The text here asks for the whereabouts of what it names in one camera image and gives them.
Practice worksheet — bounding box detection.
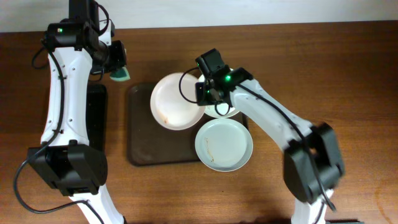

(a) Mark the green and yellow sponge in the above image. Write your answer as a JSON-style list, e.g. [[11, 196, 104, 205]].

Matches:
[[109, 67, 130, 82]]

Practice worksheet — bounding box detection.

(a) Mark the pink plate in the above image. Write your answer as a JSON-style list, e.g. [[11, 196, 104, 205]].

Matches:
[[150, 72, 205, 131]]

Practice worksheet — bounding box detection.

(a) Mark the pale blue plate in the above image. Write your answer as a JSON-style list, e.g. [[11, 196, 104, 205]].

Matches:
[[195, 118, 254, 172]]

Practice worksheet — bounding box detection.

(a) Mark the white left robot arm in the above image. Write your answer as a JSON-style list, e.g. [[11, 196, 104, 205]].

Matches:
[[27, 20, 127, 223]]

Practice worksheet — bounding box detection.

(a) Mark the small black tray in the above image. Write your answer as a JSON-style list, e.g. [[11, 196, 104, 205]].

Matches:
[[86, 84, 108, 152]]

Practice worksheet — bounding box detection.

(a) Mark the large brown tray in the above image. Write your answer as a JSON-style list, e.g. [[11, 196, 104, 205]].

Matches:
[[126, 82, 249, 167]]

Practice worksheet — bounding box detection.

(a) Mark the pale green plate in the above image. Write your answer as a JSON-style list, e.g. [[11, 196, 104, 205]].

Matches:
[[198, 74, 239, 118]]

